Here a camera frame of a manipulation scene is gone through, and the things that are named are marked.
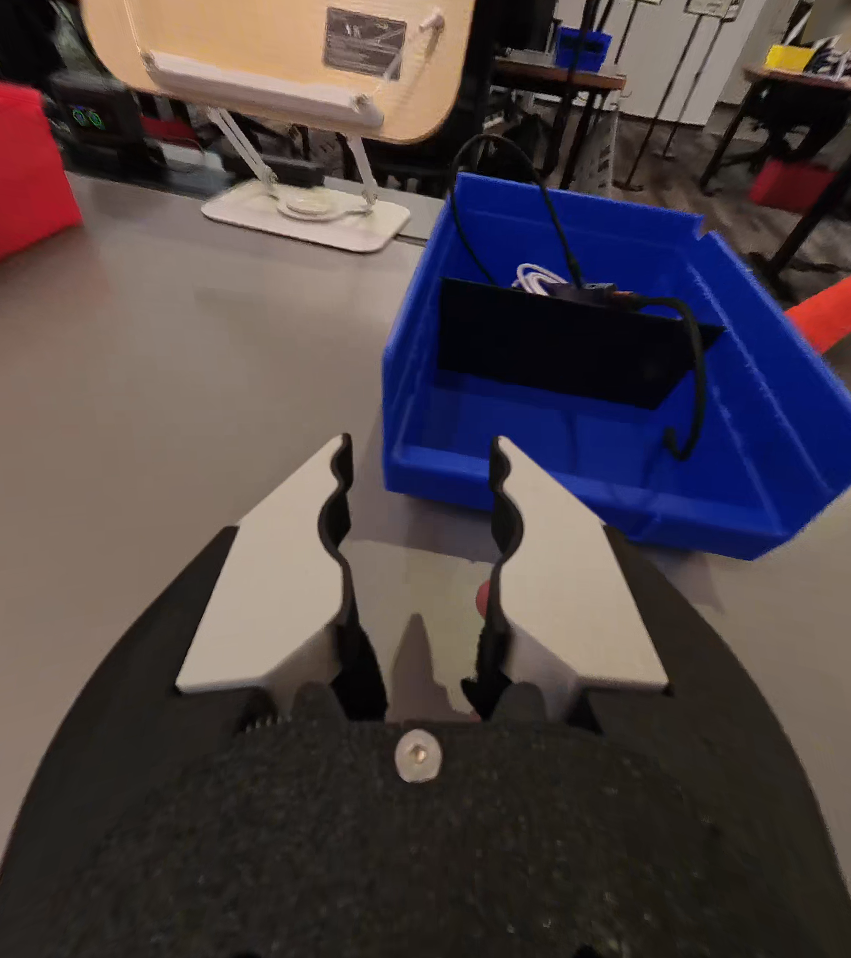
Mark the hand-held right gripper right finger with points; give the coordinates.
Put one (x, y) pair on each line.
(575, 591)

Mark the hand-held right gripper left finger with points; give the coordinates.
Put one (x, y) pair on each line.
(268, 591)

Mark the grey desk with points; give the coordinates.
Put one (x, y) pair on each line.
(171, 374)

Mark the flat black device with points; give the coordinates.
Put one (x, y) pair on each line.
(294, 170)

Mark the black power station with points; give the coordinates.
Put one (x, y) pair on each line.
(92, 112)

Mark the wooden side table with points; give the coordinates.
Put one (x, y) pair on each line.
(560, 71)

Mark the small blue storage bin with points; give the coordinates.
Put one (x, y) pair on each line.
(582, 46)

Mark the wooden stand with white base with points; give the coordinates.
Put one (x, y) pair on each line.
(246, 45)

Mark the black-legged wooden table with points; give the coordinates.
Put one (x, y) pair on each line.
(807, 86)

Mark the yellow storage bin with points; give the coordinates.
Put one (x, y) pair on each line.
(788, 58)

